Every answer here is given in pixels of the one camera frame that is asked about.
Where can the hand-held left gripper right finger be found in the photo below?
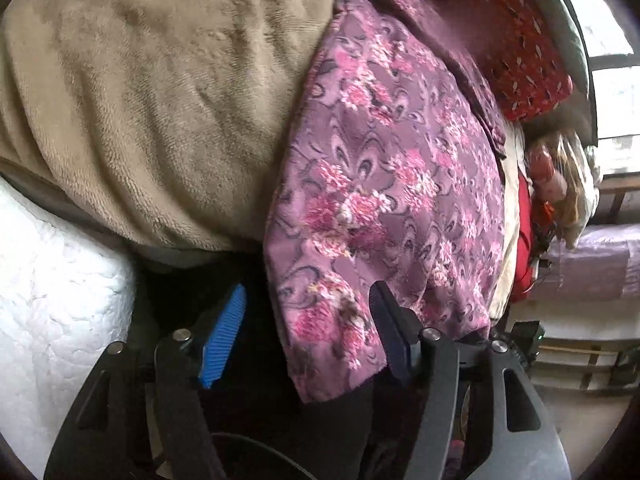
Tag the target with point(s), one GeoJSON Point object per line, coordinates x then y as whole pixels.
{"type": "Point", "coordinates": [395, 342]}

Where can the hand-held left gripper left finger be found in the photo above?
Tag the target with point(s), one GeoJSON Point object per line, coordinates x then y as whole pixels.
{"type": "Point", "coordinates": [224, 336]}

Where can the purple floral cloth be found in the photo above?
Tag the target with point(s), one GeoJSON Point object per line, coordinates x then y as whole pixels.
{"type": "Point", "coordinates": [380, 170]}

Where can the dark cloth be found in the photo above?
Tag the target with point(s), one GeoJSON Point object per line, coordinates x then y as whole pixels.
{"type": "Point", "coordinates": [260, 410]}

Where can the red garment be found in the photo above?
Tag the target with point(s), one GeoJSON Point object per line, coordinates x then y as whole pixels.
{"type": "Point", "coordinates": [524, 240]}

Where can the lilac bed sheet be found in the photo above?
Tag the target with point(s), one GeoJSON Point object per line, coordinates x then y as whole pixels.
{"type": "Point", "coordinates": [595, 260]}

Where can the cream cloth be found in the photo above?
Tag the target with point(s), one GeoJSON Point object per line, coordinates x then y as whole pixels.
{"type": "Point", "coordinates": [510, 195]}

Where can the white quilted mattress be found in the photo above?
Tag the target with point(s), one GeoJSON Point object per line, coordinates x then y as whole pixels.
{"type": "Point", "coordinates": [55, 300]}

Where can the beige fleece blanket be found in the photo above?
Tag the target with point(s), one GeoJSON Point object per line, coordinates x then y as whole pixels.
{"type": "Point", "coordinates": [150, 100]}

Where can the window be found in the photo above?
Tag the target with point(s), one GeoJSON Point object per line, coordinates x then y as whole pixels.
{"type": "Point", "coordinates": [617, 85]}

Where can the red patterned cloth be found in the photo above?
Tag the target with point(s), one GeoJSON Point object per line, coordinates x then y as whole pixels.
{"type": "Point", "coordinates": [505, 35]}

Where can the grey cushion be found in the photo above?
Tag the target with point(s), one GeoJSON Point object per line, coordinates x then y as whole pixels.
{"type": "Point", "coordinates": [565, 25]}

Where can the wooden frame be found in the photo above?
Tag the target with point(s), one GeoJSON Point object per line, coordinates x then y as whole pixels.
{"type": "Point", "coordinates": [575, 355]}

